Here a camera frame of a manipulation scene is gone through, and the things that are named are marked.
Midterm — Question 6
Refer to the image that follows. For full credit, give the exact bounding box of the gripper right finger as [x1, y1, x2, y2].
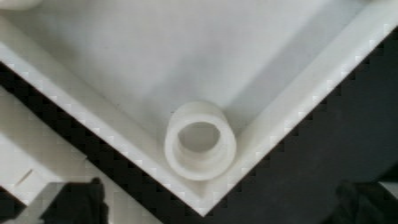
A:
[330, 182, 398, 224]

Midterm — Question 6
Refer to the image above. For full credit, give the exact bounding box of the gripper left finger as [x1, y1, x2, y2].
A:
[38, 178, 108, 224]

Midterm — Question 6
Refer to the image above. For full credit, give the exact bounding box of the white square tabletop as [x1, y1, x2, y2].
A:
[0, 0, 398, 213]

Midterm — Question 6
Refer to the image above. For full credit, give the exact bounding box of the white fence wall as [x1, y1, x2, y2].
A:
[0, 87, 159, 224]

